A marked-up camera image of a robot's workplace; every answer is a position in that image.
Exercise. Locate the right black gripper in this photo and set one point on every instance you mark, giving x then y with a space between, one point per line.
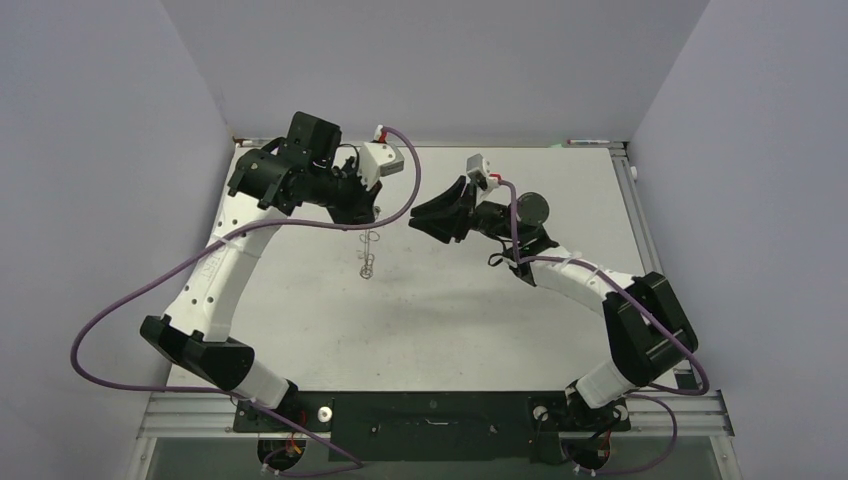
444 226

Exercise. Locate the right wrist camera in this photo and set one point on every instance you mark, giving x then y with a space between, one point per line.
480 175

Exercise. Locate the red white marker pen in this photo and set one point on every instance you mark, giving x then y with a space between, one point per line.
588 142

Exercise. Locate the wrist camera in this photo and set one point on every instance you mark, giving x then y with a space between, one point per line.
480 175
378 160

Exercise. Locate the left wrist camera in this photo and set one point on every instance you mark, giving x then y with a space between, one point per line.
378 160

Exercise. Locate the metal perforated ring plate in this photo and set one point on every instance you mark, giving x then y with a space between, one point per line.
367 238

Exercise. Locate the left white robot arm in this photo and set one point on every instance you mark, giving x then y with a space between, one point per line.
267 183

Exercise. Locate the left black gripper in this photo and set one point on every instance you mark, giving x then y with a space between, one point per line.
360 209

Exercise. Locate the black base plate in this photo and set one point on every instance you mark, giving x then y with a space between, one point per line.
432 426

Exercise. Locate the aluminium frame rail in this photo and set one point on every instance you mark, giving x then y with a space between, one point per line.
702 416

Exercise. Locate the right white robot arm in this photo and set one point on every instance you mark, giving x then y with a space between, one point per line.
648 332

